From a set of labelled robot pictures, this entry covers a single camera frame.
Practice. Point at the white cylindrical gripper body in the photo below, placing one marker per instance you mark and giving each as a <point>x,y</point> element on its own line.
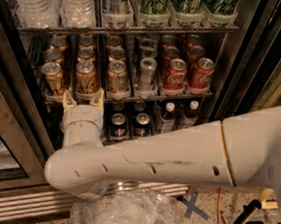
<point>83,114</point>

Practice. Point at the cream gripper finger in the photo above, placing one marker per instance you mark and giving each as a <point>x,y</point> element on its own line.
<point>98,99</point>
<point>68,101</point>

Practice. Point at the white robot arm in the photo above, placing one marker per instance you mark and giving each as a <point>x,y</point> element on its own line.
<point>244,150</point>

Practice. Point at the orange can front left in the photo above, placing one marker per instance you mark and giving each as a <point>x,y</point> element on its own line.
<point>55,78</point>

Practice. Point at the orange can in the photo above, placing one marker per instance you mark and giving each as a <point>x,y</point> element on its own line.
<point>55,78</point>
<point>117,77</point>
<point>87,77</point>

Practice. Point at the orange can front right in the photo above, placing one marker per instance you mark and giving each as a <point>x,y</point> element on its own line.
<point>117,77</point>

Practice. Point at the orange can front middle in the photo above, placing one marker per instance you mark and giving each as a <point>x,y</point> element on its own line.
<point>87,77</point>

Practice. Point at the blue cola can left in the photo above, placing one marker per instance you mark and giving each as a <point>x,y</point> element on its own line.
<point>118,125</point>

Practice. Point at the blue cola can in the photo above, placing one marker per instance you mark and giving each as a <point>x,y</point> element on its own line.
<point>142,127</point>
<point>118,125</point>

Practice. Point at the orange can second row middle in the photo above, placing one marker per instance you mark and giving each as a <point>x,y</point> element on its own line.
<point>86,54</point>

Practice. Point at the orange can second row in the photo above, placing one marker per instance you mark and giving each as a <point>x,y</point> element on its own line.
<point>118,54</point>
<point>54,55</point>
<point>86,54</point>

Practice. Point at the orange can second row left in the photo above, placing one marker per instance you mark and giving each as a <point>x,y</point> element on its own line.
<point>54,55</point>

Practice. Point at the orange can second row right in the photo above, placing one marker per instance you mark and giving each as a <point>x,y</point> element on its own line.
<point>118,54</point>

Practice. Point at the blue cola can right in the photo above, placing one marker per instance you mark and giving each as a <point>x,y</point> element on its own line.
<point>142,127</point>

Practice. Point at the slim silver can front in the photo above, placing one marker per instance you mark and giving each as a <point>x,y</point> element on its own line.
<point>148,66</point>

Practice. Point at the glass fridge door left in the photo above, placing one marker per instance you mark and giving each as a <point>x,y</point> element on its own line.
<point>21,161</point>

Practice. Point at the red cola can front left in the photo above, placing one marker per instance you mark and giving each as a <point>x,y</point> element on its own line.
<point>174,77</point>

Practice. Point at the red cola can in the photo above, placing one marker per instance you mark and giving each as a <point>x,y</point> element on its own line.
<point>174,77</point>
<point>168,54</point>
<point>201,74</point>
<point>193,55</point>

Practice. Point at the tall silver can top shelf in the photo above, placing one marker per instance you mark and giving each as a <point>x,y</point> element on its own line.
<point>115,0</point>

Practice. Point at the red cola can front right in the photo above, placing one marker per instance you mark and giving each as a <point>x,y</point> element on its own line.
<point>201,74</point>

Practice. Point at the green tall can left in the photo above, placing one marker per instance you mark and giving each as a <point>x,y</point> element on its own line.
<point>153,7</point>

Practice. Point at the green tall can middle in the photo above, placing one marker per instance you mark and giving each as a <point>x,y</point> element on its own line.
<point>187,6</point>

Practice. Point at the open glass fridge door right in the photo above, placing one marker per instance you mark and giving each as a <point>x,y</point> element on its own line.
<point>248,60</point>

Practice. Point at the white cap bottle left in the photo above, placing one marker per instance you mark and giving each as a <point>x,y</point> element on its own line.
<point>165,119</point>

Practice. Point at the white cap bottle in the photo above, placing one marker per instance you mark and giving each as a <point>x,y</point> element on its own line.
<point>165,119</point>
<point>187,115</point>

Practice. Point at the white cap bottle right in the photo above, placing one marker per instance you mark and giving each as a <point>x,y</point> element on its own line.
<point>187,115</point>

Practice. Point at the clear water bottle right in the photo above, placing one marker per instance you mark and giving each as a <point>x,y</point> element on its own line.
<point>78,13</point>

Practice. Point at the clear water bottle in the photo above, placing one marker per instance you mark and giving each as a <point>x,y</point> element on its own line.
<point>78,13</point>
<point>38,13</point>

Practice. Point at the crumpled clear plastic wrap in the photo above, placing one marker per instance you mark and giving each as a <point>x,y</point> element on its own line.
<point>136,207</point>

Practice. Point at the clear water bottle left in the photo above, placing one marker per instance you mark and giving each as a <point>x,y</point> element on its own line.
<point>38,13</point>

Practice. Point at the blue tape cross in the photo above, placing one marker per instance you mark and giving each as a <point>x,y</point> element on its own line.
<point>191,207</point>

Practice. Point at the middle wire shelf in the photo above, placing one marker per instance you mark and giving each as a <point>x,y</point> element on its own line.
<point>158,93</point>

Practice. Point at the wire shelf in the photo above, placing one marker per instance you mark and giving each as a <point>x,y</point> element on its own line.
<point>128,30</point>
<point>158,93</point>

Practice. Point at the top wire shelf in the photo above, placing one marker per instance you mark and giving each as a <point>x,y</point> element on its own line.
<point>128,30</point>

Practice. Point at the yellow black cart frame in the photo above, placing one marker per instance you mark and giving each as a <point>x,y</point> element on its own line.
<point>263,202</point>

